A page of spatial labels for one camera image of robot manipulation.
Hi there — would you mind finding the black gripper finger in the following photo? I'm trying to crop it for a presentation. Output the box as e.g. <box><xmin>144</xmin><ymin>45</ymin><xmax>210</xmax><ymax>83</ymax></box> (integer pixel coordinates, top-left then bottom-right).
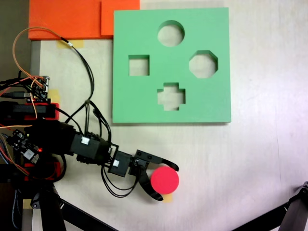
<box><xmin>148</xmin><ymin>154</ymin><xmax>180</xmax><ymax>172</ymax></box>
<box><xmin>138</xmin><ymin>167</ymin><xmax>164</xmax><ymax>202</ymax></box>

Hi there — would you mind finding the red cylinder block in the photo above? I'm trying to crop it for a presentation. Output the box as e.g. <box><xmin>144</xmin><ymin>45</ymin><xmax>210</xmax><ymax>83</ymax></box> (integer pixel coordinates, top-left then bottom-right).
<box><xmin>150</xmin><ymin>165</ymin><xmax>180</xmax><ymax>195</ymax></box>

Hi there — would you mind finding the orange flat block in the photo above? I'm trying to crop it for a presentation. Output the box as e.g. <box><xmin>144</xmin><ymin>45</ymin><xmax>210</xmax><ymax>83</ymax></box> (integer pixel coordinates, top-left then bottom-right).
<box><xmin>28</xmin><ymin>0</ymin><xmax>141</xmax><ymax>39</ymax></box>

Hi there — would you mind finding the green shape sorter board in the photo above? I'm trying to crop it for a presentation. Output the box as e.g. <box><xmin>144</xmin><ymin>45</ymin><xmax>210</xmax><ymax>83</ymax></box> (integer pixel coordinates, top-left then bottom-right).
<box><xmin>112</xmin><ymin>7</ymin><xmax>232</xmax><ymax>125</ymax></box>

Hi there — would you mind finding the black circuit board with chips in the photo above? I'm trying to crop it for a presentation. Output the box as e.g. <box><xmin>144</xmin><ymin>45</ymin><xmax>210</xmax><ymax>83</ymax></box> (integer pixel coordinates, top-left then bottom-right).
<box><xmin>6</xmin><ymin>129</ymin><xmax>41</xmax><ymax>165</ymax></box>

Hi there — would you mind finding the black notched tripod leg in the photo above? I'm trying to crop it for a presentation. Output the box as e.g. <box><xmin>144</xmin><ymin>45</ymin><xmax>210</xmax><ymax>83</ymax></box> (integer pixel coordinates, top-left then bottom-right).
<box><xmin>231</xmin><ymin>180</ymin><xmax>308</xmax><ymax>231</ymax></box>

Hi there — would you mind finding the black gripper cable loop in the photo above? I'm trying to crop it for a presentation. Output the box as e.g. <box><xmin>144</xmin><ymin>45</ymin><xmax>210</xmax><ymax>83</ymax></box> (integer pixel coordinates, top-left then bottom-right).
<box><xmin>101</xmin><ymin>166</ymin><xmax>141</xmax><ymax>198</ymax></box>

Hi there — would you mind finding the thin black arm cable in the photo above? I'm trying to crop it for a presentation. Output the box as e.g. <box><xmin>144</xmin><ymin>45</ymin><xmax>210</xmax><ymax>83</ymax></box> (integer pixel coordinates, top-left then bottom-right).
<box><xmin>60</xmin><ymin>37</ymin><xmax>95</xmax><ymax>135</ymax></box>

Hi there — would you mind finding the small circuit board with wires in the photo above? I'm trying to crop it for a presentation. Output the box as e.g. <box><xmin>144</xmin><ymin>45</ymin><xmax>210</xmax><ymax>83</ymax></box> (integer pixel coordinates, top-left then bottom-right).
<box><xmin>30</xmin><ymin>76</ymin><xmax>51</xmax><ymax>103</ymax></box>

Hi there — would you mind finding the blue braided cable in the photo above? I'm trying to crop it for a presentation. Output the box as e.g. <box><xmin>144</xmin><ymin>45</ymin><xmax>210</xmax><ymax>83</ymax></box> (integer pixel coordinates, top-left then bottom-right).
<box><xmin>11</xmin><ymin>189</ymin><xmax>21</xmax><ymax>229</ymax></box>

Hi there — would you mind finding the black USB cable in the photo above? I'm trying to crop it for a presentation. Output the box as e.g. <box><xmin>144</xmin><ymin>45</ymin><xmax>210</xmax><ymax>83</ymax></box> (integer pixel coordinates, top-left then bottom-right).
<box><xmin>0</xmin><ymin>91</ymin><xmax>31</xmax><ymax>99</ymax></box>

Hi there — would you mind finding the long orange wire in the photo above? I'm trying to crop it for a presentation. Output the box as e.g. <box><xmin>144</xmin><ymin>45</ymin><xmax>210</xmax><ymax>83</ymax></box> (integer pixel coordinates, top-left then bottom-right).
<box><xmin>12</xmin><ymin>27</ymin><xmax>73</xmax><ymax>81</ymax></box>

